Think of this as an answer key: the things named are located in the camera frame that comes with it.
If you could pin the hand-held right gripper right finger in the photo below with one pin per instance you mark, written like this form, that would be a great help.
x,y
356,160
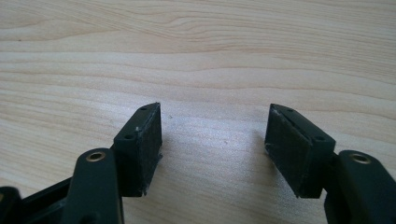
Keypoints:
x,y
292,155

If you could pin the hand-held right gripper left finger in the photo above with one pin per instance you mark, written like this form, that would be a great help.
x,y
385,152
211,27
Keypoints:
x,y
140,155

